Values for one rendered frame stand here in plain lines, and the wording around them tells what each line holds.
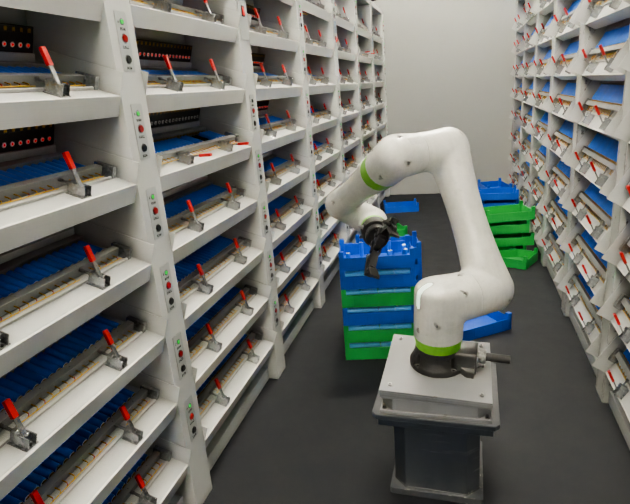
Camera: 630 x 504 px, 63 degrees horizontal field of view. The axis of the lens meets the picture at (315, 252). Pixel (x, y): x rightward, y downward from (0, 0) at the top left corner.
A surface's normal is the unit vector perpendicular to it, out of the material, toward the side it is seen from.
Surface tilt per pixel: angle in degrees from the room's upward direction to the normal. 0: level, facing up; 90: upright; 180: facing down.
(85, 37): 90
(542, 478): 0
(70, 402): 19
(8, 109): 109
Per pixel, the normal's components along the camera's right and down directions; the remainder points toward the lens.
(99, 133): -0.26, 0.31
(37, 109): 0.94, 0.31
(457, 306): 0.40, 0.29
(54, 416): 0.23, -0.90
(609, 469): -0.08, -0.95
